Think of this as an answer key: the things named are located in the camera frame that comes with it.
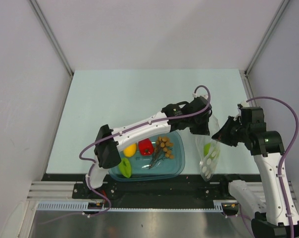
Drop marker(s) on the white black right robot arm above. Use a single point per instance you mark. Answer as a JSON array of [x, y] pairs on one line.
[[276, 216]]

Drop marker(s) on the aluminium front frame rail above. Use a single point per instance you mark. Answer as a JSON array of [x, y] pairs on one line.
[[67, 190]]

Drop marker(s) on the brown fake berry bunch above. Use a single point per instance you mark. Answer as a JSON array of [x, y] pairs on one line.
[[163, 149]]

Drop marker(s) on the aluminium corner post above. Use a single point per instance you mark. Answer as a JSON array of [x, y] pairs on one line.
[[267, 35], [38, 12]]

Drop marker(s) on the green fake apple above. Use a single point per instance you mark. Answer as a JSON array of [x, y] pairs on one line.
[[211, 150]]

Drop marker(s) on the yellow fake lemon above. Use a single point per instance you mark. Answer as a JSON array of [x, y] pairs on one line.
[[130, 150]]

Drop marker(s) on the red fake food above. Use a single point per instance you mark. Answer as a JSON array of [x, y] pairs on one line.
[[145, 147]]

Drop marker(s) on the right aluminium corner post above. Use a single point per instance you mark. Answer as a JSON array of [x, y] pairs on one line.
[[267, 35]]

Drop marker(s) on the clear polka dot zip bag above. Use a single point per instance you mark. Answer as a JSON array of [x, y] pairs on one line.
[[207, 166]]

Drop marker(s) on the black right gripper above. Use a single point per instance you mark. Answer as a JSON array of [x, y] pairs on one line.
[[223, 135]]

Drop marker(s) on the left aluminium corner post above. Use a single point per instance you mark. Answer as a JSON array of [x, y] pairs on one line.
[[38, 12]]

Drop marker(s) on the green fake food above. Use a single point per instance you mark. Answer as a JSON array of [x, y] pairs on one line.
[[125, 168]]

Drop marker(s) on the teal transparent plastic container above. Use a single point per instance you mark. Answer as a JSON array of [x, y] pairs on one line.
[[164, 169]]

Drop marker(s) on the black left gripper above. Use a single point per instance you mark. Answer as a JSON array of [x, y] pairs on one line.
[[204, 129]]

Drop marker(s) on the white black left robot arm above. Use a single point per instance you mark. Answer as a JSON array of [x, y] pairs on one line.
[[104, 151]]

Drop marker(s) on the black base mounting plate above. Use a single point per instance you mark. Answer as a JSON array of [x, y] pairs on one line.
[[182, 185]]

